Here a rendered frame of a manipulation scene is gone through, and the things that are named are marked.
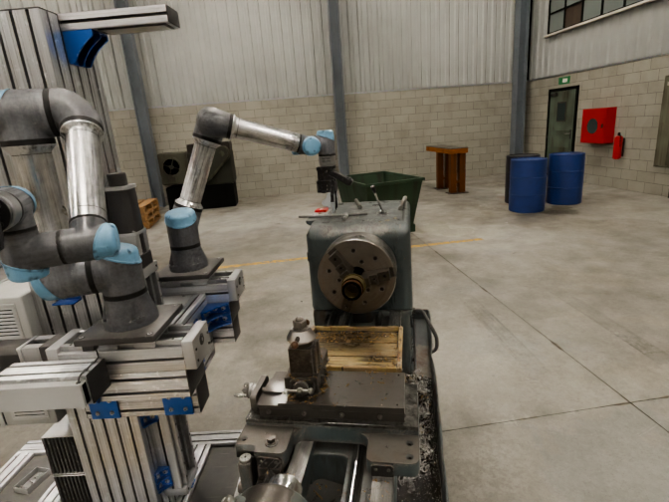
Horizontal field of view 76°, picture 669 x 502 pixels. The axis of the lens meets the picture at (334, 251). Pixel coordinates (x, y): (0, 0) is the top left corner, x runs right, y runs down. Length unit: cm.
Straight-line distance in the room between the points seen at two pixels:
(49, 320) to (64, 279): 41
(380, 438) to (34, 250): 89
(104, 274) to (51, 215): 19
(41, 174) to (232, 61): 1054
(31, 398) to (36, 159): 62
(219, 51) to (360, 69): 351
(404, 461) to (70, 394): 87
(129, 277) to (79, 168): 33
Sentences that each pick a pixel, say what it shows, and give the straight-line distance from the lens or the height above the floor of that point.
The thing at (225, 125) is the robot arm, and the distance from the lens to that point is 171.
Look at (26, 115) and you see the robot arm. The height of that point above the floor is 174.
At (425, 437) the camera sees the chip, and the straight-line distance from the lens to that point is 171.
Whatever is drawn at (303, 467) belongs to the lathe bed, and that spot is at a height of 87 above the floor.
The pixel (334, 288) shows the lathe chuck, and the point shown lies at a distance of 174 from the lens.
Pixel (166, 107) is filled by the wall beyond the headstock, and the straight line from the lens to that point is 1183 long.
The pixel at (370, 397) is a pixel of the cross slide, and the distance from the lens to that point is 120.
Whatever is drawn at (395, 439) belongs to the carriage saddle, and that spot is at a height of 90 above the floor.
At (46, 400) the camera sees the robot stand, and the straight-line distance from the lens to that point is 141.
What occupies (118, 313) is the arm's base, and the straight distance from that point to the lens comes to 133.
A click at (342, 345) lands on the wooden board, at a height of 89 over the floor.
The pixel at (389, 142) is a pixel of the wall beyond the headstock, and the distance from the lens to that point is 1189.
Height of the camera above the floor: 167
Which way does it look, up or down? 16 degrees down
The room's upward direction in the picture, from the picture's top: 4 degrees counter-clockwise
